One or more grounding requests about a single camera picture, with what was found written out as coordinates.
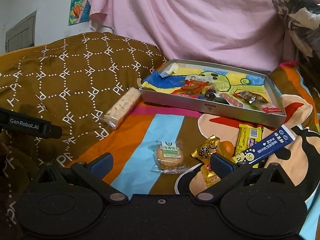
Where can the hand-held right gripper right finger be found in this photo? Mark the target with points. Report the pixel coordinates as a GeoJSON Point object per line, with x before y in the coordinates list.
{"type": "Point", "coordinates": [222, 166]}

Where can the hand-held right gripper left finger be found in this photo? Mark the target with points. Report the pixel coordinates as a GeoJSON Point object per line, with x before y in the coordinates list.
{"type": "Point", "coordinates": [101, 166]}

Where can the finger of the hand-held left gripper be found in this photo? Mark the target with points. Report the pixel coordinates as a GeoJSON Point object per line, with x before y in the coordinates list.
{"type": "Point", "coordinates": [53, 131]}

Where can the orange mandarin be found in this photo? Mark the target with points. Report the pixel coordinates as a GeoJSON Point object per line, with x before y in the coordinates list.
{"type": "Point", "coordinates": [228, 148]}

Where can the yellow biscuit packet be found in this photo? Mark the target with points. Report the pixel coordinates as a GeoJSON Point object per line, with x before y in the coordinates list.
{"type": "Point", "coordinates": [248, 137]}

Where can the red sausage packet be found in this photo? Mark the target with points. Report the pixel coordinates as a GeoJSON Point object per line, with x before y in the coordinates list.
{"type": "Point", "coordinates": [231, 100]}

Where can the clear packet of dark dates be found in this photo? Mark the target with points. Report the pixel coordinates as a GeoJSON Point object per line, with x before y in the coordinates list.
{"type": "Point", "coordinates": [211, 96]}

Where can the metal tray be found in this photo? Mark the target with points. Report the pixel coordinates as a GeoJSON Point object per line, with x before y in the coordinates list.
{"type": "Point", "coordinates": [175, 100]}

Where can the red clear snack packet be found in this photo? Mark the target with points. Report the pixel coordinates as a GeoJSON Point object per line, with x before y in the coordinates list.
{"type": "Point", "coordinates": [190, 91]}

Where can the gold orange snack packet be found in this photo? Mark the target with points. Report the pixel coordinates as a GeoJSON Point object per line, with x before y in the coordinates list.
{"type": "Point", "coordinates": [208, 177]}

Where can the gold foil candy packet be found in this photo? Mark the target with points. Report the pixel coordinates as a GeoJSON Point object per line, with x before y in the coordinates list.
{"type": "Point", "coordinates": [206, 147]}

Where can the brown patterned pillow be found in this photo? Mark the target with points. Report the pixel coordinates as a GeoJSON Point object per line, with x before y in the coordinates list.
{"type": "Point", "coordinates": [62, 80]}

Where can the green label biscuit packet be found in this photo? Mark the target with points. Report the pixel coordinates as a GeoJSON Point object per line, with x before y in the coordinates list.
{"type": "Point", "coordinates": [168, 156]}

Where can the blue stick sachet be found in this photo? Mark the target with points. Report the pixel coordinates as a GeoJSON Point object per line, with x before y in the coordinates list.
{"type": "Point", "coordinates": [272, 142]}

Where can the white rice cracker bar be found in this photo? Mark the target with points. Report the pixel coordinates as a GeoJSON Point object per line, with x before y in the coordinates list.
{"type": "Point", "coordinates": [122, 107]}

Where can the mustard bed sheet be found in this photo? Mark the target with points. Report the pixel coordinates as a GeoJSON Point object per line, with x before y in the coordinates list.
{"type": "Point", "coordinates": [15, 55]}

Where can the cartoon printed bedsheet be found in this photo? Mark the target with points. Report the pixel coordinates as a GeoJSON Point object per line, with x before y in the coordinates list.
{"type": "Point", "coordinates": [165, 130]}

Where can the white header meat snack packet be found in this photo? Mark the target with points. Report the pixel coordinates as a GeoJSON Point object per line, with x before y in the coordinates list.
{"type": "Point", "coordinates": [197, 80]}

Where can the pink hanging sheet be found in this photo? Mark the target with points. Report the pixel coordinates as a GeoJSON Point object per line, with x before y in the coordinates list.
{"type": "Point", "coordinates": [200, 22]}

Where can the clear bag of patterned cloth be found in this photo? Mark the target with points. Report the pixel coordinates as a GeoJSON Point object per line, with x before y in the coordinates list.
{"type": "Point", "coordinates": [297, 17]}

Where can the white wall socket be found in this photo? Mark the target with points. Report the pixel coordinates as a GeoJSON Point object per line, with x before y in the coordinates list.
{"type": "Point", "coordinates": [67, 32]}

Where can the wall poster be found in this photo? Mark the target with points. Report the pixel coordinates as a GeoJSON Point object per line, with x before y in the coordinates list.
{"type": "Point", "coordinates": [77, 2]}

